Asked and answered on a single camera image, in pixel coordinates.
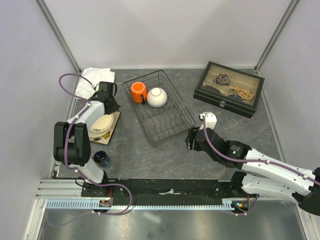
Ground blue slotted cable duct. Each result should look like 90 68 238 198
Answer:
46 199 235 211

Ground black wire dish rack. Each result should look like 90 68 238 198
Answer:
122 70 196 146

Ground orange plastic mug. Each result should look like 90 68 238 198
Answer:
130 81 147 105

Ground white crumpled cloth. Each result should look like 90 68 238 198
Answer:
75 67 116 99

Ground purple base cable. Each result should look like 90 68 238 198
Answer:
45 182 133 228

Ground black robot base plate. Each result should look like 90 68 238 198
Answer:
81 178 247 206

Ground aluminium frame rail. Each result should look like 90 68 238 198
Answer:
35 0 82 74

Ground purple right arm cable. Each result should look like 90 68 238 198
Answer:
202 114 320 187

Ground small dark blue cup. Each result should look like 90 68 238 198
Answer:
93 150 111 168

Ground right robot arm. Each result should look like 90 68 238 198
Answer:
185 127 320 216

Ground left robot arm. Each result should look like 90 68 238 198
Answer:
53 81 120 197

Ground blue ringed round plate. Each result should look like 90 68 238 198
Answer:
88 124 116 142

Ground white ceramic bowl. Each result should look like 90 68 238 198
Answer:
146 87 168 108

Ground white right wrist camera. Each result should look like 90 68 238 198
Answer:
199 111 217 130

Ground square floral plate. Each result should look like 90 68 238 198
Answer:
88 111 121 145

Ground black glass-lid jewelry box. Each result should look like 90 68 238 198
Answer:
193 61 265 119

